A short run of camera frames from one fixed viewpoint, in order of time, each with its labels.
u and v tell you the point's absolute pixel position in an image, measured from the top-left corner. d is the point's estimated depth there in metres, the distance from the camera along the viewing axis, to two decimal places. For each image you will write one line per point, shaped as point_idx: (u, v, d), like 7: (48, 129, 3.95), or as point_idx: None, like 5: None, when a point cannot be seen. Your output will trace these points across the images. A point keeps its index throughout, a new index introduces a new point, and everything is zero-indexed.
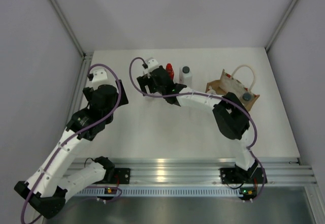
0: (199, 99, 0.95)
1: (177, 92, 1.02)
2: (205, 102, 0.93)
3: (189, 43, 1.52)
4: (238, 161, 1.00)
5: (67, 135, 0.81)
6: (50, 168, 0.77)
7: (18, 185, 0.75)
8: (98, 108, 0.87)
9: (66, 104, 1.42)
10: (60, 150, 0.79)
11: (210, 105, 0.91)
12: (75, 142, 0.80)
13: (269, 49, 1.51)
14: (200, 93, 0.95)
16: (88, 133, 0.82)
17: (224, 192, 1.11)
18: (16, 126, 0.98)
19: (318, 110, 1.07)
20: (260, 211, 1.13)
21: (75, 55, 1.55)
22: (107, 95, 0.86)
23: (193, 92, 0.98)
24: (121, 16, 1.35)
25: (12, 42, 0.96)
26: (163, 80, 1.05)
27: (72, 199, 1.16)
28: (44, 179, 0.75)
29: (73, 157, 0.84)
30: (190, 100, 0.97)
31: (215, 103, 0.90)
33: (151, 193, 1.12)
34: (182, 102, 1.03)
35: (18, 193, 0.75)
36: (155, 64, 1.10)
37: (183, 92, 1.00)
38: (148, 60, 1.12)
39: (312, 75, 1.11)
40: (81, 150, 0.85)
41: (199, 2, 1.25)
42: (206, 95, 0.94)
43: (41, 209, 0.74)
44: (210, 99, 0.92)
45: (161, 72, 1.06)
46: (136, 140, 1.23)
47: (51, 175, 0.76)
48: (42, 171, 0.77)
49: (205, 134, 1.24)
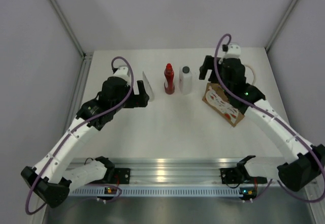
0: (279, 131, 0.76)
1: (248, 97, 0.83)
2: (287, 141, 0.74)
3: (188, 43, 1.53)
4: (248, 164, 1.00)
5: (77, 123, 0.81)
6: (59, 154, 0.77)
7: (25, 170, 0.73)
8: (108, 99, 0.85)
9: (66, 104, 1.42)
10: (69, 136, 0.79)
11: (292, 149, 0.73)
12: (86, 130, 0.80)
13: (270, 49, 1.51)
14: (287, 127, 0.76)
16: (97, 123, 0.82)
17: (224, 192, 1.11)
18: (16, 125, 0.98)
19: (317, 110, 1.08)
20: (260, 211, 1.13)
21: (75, 55, 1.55)
22: (117, 86, 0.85)
23: (275, 117, 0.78)
24: (121, 16, 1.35)
25: (12, 41, 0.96)
26: (236, 75, 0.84)
27: (72, 199, 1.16)
28: (53, 164, 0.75)
29: (82, 145, 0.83)
30: (266, 124, 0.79)
31: (300, 150, 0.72)
33: (152, 193, 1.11)
34: (249, 116, 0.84)
35: (25, 178, 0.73)
36: (237, 52, 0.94)
37: (260, 107, 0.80)
38: (231, 44, 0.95)
39: (312, 75, 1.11)
40: (90, 138, 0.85)
41: (198, 2, 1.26)
42: (293, 133, 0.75)
43: (47, 196, 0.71)
44: (296, 141, 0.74)
45: (237, 65, 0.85)
46: (137, 140, 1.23)
47: (59, 161, 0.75)
48: (51, 156, 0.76)
49: (206, 134, 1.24)
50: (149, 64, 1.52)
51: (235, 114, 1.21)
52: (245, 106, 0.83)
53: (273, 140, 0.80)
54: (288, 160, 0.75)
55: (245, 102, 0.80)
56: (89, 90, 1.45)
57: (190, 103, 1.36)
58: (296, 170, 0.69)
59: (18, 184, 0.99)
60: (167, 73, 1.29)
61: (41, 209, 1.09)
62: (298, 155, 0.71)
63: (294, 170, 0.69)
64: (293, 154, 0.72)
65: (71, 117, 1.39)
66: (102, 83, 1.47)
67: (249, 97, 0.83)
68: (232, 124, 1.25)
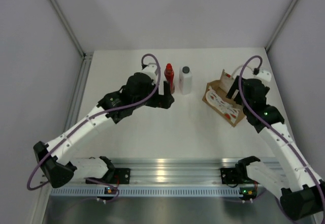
0: (289, 158, 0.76)
1: (265, 117, 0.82)
2: (295, 170, 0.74)
3: (188, 43, 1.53)
4: (250, 167, 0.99)
5: (97, 110, 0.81)
6: (73, 136, 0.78)
7: (37, 145, 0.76)
8: (130, 94, 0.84)
9: (66, 104, 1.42)
10: (86, 122, 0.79)
11: (299, 179, 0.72)
12: (103, 120, 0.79)
13: (270, 49, 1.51)
14: (299, 156, 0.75)
16: (115, 116, 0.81)
17: (225, 192, 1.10)
18: (16, 125, 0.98)
19: (318, 110, 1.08)
20: (260, 211, 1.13)
21: (75, 55, 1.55)
22: (142, 83, 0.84)
23: (289, 143, 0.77)
24: (121, 16, 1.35)
25: (11, 41, 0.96)
26: (256, 93, 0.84)
27: (72, 199, 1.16)
28: (64, 145, 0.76)
29: (97, 133, 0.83)
30: (278, 148, 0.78)
31: (306, 182, 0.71)
33: (151, 193, 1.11)
34: (263, 135, 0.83)
35: (35, 153, 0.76)
36: (266, 78, 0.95)
37: (275, 130, 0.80)
38: (262, 69, 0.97)
39: (312, 75, 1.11)
40: (105, 128, 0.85)
41: (198, 2, 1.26)
42: (303, 164, 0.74)
43: (52, 175, 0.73)
44: (304, 172, 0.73)
45: (259, 85, 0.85)
46: (137, 140, 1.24)
47: (71, 144, 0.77)
48: (65, 137, 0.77)
49: (206, 134, 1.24)
50: (149, 64, 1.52)
51: (235, 114, 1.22)
52: (261, 125, 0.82)
53: (281, 164, 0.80)
54: (292, 188, 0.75)
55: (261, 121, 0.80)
56: (89, 90, 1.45)
57: (190, 103, 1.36)
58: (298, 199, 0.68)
59: (18, 184, 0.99)
60: (167, 73, 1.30)
61: (41, 209, 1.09)
62: (304, 186, 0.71)
63: (296, 199, 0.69)
64: (299, 184, 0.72)
65: (71, 117, 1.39)
66: (102, 83, 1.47)
67: (267, 117, 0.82)
68: (232, 124, 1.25)
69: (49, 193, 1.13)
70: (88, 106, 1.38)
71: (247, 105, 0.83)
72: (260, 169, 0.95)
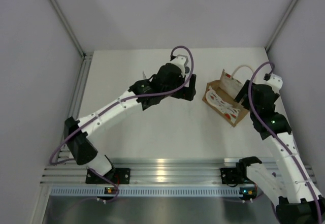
0: (291, 170, 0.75)
1: (271, 125, 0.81)
2: (295, 183, 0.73)
3: (188, 43, 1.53)
4: (250, 168, 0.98)
5: (128, 95, 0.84)
6: (104, 115, 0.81)
7: (68, 120, 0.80)
8: (160, 83, 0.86)
9: (66, 104, 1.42)
10: (117, 104, 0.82)
11: (298, 192, 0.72)
12: (133, 104, 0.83)
13: (270, 49, 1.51)
14: (301, 169, 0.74)
16: (143, 102, 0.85)
17: (224, 192, 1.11)
18: (16, 124, 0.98)
19: (318, 110, 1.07)
20: (261, 211, 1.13)
21: (75, 55, 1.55)
22: (172, 73, 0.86)
23: (293, 155, 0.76)
24: (121, 16, 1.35)
25: (11, 42, 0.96)
26: (264, 100, 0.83)
27: (72, 199, 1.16)
28: (94, 123, 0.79)
29: (124, 116, 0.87)
30: (281, 158, 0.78)
31: (304, 195, 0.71)
33: (151, 193, 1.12)
34: (267, 144, 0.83)
35: (66, 127, 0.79)
36: (277, 85, 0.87)
37: (281, 139, 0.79)
38: (274, 75, 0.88)
39: (312, 75, 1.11)
40: (132, 113, 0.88)
41: (198, 2, 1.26)
42: (304, 178, 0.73)
43: (80, 150, 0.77)
44: (304, 186, 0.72)
45: (269, 91, 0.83)
46: (138, 139, 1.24)
47: (101, 122, 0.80)
48: (96, 116, 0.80)
49: (206, 134, 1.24)
50: (149, 64, 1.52)
51: (235, 114, 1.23)
52: (266, 132, 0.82)
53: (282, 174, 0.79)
54: (290, 199, 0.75)
55: (267, 129, 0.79)
56: (89, 90, 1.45)
57: (190, 103, 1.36)
58: (294, 212, 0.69)
59: (18, 184, 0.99)
60: None
61: (41, 209, 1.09)
62: (302, 199, 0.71)
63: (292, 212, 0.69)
64: (297, 196, 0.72)
65: (71, 117, 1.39)
66: (102, 84, 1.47)
67: (274, 125, 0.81)
68: (232, 124, 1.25)
69: (49, 193, 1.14)
70: (88, 106, 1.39)
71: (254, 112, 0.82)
72: (260, 172, 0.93)
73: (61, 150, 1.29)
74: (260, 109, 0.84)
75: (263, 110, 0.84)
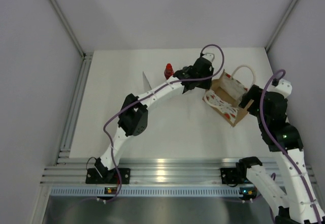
0: (298, 190, 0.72)
1: (282, 139, 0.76)
2: (300, 203, 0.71)
3: (188, 43, 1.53)
4: (250, 170, 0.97)
5: (173, 80, 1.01)
6: (158, 93, 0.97)
7: (131, 95, 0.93)
8: (196, 72, 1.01)
9: (66, 104, 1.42)
10: (166, 86, 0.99)
11: (303, 213, 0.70)
12: (179, 86, 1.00)
13: (269, 49, 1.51)
14: (309, 191, 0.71)
16: (185, 87, 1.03)
17: (224, 192, 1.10)
18: (15, 124, 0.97)
19: (318, 110, 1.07)
20: (261, 211, 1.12)
21: (75, 55, 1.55)
22: (207, 64, 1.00)
23: (302, 174, 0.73)
24: (121, 16, 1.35)
25: (11, 42, 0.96)
26: (275, 112, 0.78)
27: (72, 199, 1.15)
28: (152, 98, 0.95)
29: (168, 97, 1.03)
30: (289, 176, 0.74)
31: (309, 216, 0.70)
33: (151, 193, 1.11)
34: (274, 156, 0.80)
35: (129, 99, 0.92)
36: (286, 91, 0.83)
37: (291, 157, 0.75)
38: (283, 80, 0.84)
39: (312, 75, 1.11)
40: (172, 96, 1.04)
41: (198, 2, 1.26)
42: (311, 199, 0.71)
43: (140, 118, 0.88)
44: (309, 207, 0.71)
45: (281, 102, 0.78)
46: (138, 139, 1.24)
47: (157, 98, 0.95)
48: (152, 93, 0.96)
49: (207, 134, 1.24)
50: (148, 64, 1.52)
51: (235, 114, 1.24)
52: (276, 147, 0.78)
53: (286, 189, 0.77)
54: (292, 216, 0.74)
55: (277, 144, 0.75)
56: (89, 90, 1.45)
57: (190, 103, 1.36)
58: None
59: (18, 184, 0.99)
60: (167, 73, 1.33)
61: (41, 209, 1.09)
62: (305, 221, 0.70)
63: None
64: (300, 217, 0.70)
65: (71, 117, 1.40)
66: (102, 83, 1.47)
67: (285, 139, 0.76)
68: (232, 124, 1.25)
69: (49, 193, 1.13)
70: (88, 106, 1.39)
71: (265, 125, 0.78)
72: (260, 177, 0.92)
73: (61, 150, 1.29)
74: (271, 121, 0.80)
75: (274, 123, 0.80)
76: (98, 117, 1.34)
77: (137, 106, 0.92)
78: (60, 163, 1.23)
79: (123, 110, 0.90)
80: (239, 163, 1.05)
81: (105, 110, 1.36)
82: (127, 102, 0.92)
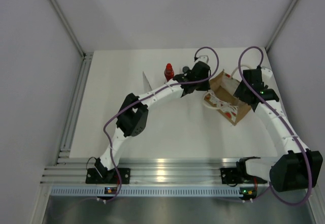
0: (279, 129, 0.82)
1: (262, 96, 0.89)
2: (283, 138, 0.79)
3: (188, 43, 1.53)
4: (248, 159, 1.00)
5: (173, 82, 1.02)
6: (158, 94, 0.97)
7: (132, 94, 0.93)
8: (195, 76, 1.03)
9: (66, 104, 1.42)
10: (166, 87, 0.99)
11: (286, 145, 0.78)
12: (179, 88, 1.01)
13: (269, 49, 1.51)
14: (288, 126, 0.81)
16: (183, 91, 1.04)
17: (224, 192, 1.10)
18: (16, 125, 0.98)
19: (318, 109, 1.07)
20: (260, 211, 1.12)
21: (75, 55, 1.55)
22: (205, 68, 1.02)
23: (280, 116, 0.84)
24: (121, 16, 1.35)
25: (10, 42, 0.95)
26: (253, 76, 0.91)
27: (71, 199, 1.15)
28: (152, 99, 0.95)
29: (168, 99, 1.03)
30: (269, 119, 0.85)
31: (293, 149, 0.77)
33: (151, 193, 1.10)
34: (258, 112, 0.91)
35: (130, 100, 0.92)
36: (267, 74, 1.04)
37: (270, 105, 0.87)
38: (264, 66, 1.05)
39: (313, 74, 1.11)
40: (170, 98, 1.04)
41: (198, 2, 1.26)
42: (291, 133, 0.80)
43: (140, 119, 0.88)
44: (292, 140, 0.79)
45: (256, 69, 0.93)
46: (137, 140, 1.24)
47: (157, 99, 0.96)
48: (152, 93, 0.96)
49: (206, 133, 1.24)
50: (149, 64, 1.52)
51: (235, 112, 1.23)
52: (257, 102, 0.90)
53: (272, 137, 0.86)
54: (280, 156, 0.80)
55: (257, 97, 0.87)
56: (89, 90, 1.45)
57: (190, 104, 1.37)
58: (284, 165, 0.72)
59: (18, 183, 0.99)
60: (167, 73, 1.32)
61: (42, 209, 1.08)
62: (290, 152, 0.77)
63: (284, 164, 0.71)
64: (286, 150, 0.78)
65: (71, 117, 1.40)
66: (102, 84, 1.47)
67: (263, 95, 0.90)
68: (233, 123, 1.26)
69: (49, 193, 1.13)
70: (87, 106, 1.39)
71: (248, 87, 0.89)
72: (256, 160, 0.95)
73: (61, 150, 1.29)
74: (253, 85, 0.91)
75: (255, 87, 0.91)
76: (97, 117, 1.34)
77: (136, 106, 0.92)
78: (60, 163, 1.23)
79: (123, 109, 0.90)
80: (239, 162, 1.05)
81: (105, 110, 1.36)
82: (127, 102, 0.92)
